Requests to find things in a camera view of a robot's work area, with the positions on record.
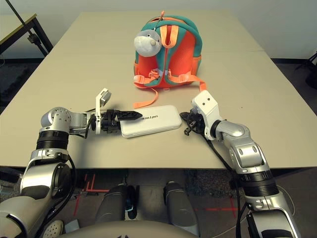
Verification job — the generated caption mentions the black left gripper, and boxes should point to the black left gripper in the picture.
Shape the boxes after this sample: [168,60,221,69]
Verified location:
[100,109,143,135]

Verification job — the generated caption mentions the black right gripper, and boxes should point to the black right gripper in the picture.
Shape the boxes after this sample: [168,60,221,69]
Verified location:
[180,108,208,136]

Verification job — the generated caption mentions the white pencil case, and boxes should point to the white pencil case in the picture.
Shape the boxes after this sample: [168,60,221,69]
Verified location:
[120,105,182,139]

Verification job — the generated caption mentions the orange teal backpack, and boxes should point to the orange teal backpack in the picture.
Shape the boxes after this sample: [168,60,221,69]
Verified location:
[132,10,208,109]

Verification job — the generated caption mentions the grey white plush keychain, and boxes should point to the grey white plush keychain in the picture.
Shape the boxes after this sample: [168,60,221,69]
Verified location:
[133,21,163,57]

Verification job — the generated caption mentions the grey robot right leg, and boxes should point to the grey robot right leg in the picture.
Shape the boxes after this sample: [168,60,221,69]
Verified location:
[163,181,200,236]

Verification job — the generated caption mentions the grey robot leg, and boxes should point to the grey robot leg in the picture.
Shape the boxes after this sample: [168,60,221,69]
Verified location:
[95,185,136,224]
[163,181,200,236]

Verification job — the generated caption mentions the grey robot left leg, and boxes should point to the grey robot left leg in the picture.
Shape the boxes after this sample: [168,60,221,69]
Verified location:
[95,185,136,224]

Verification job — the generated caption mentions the beige robot torso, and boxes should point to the beige robot torso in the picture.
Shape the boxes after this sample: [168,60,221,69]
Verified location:
[58,220,199,238]

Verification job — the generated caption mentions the small grey box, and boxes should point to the small grey box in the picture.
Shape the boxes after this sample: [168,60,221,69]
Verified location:
[64,219,79,230]

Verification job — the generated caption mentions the white perforated shoe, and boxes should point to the white perforated shoe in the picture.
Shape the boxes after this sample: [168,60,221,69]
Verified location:
[44,219,64,238]

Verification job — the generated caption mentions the black chair base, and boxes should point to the black chair base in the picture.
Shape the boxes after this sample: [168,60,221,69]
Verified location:
[297,51,317,85]

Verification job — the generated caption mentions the black framed side desk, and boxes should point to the black framed side desk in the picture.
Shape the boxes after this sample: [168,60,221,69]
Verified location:
[0,12,54,59]

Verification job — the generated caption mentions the thin black pole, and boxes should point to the thin black pole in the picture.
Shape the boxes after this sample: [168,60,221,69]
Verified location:
[9,0,38,44]

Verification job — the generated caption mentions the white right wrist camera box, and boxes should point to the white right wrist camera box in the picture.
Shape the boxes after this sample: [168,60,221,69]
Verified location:
[190,91,221,141]

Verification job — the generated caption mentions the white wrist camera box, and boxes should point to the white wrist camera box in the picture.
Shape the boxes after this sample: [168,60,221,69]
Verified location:
[95,88,112,136]
[190,91,221,141]

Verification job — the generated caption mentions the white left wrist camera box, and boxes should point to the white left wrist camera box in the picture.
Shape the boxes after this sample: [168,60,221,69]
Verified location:
[95,88,112,136]

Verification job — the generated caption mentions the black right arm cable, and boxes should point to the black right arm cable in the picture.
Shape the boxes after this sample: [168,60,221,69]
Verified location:
[204,135,251,238]

